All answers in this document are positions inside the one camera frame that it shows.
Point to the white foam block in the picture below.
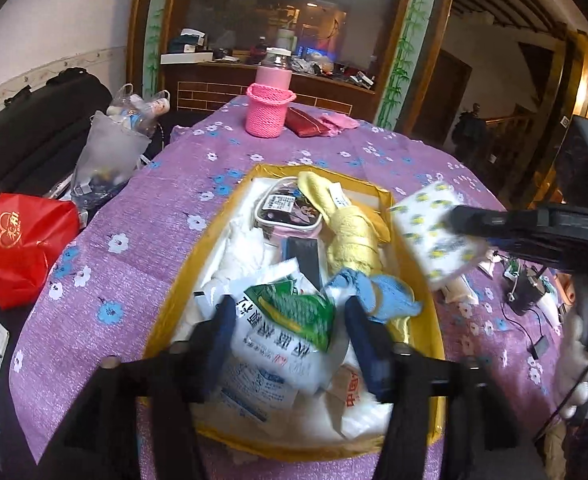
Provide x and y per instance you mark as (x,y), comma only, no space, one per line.
(461,290)

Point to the person's right hand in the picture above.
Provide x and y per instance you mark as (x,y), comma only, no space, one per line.
(576,355)

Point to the grey translucent bag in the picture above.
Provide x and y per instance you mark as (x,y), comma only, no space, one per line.
(106,155)

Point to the purple floral tablecloth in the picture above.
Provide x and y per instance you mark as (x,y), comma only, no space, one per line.
(139,280)

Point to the clear box with dark insert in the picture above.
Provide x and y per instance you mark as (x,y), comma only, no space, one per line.
(304,260)

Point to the bamboo painted window frame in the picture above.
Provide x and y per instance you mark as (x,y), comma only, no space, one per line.
(403,60)

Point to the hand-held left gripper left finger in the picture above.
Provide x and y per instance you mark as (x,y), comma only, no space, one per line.
(223,335)

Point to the pink knitted basket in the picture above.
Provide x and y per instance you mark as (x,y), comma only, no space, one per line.
(269,112)

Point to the stack of white boxes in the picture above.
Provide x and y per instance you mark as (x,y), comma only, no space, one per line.
(186,47)

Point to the white towel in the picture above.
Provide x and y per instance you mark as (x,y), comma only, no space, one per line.
(241,252)

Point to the pink cloth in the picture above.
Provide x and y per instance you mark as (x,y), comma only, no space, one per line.
(341,122)

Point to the black suitcase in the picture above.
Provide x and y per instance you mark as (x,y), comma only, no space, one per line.
(34,130)

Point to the small electronic device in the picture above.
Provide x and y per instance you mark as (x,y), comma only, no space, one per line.
(526,287)

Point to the white sachet with red print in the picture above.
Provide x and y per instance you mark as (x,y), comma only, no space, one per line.
(349,400)

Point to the white and blue sachet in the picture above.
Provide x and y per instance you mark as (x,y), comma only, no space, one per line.
(259,390)

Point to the glass jar with pink sleeve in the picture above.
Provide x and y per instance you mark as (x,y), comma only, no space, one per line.
(273,72)

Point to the wooden counter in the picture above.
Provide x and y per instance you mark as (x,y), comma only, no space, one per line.
(254,90)

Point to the yellow storage box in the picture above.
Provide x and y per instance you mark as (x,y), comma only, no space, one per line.
(174,320)

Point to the lemon print tissue pack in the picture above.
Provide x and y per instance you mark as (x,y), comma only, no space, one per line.
(428,230)

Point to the green and white medicine packet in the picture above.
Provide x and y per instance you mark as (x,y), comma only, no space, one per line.
(284,325)

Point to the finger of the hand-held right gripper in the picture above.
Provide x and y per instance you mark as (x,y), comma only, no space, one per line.
(498,221)

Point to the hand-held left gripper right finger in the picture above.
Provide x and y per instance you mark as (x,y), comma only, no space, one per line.
(368,355)

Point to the blue towel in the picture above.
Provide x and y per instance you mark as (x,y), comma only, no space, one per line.
(373,295)

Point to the clear plastic bag of bottles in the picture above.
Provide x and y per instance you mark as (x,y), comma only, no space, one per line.
(139,110)

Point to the yellow towel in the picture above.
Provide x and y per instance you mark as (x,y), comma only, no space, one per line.
(349,235)

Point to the red gift bag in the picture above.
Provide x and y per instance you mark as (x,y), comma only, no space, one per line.
(21,245)

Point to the red wallet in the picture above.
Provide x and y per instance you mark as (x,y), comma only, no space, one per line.
(304,121)

